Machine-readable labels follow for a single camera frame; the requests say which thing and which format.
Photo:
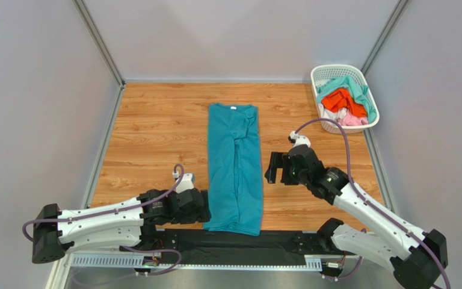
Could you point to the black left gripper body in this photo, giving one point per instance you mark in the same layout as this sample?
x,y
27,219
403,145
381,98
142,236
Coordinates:
x,y
201,214

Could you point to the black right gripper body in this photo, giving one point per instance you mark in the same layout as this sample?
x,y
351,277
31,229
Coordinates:
x,y
286,169

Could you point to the teal t shirt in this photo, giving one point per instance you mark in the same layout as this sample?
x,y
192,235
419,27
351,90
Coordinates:
x,y
234,169

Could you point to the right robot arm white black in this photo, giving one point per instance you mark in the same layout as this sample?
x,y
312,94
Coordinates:
x,y
415,257

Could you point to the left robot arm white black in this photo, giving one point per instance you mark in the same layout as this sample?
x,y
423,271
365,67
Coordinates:
x,y
128,224

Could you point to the white shirt in basket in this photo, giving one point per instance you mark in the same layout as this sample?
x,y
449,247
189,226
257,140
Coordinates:
x,y
337,116

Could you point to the pink shirt in basket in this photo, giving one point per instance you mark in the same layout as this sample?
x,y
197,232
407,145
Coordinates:
x,y
348,119

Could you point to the orange shirt in basket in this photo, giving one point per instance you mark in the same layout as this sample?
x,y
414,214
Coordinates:
x,y
341,98

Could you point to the light teal shirt in basket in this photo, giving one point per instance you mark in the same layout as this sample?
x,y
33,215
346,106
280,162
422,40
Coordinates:
x,y
358,91

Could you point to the white plastic laundry basket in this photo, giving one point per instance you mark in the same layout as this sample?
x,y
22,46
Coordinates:
x,y
323,73

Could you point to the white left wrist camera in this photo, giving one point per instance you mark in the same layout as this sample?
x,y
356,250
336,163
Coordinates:
x,y
186,182

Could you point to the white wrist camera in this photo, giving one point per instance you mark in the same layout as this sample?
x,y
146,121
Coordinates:
x,y
186,182
298,140

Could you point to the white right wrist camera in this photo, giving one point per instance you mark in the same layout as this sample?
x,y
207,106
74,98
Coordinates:
x,y
298,140

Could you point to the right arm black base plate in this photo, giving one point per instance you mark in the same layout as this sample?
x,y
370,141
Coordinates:
x,y
315,243

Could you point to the aluminium front rail frame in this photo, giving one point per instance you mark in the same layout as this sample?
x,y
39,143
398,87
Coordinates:
x,y
328,266

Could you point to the right corner aluminium post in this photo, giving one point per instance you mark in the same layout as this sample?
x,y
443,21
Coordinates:
x,y
383,37

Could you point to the corner aluminium post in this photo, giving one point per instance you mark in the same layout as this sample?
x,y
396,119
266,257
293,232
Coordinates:
x,y
93,30
383,37

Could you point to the left corner aluminium post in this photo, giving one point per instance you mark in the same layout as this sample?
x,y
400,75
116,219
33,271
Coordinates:
x,y
93,30

